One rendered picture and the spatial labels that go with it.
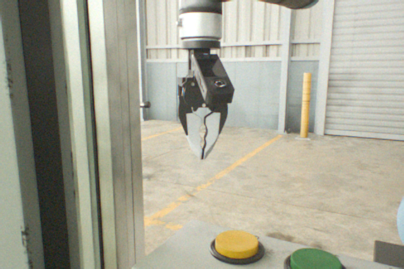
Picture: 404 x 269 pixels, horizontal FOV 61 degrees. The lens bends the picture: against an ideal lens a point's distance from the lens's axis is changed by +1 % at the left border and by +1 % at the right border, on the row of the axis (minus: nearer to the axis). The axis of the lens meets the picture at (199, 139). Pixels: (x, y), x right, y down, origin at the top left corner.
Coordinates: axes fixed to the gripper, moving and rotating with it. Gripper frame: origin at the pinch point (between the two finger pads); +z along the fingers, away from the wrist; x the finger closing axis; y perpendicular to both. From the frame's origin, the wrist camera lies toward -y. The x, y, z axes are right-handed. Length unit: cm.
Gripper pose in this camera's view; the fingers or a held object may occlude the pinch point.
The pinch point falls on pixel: (202, 153)
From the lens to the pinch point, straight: 62.3
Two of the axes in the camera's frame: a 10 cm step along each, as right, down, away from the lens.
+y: -2.0, -2.0, 9.6
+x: -9.8, 0.4, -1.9
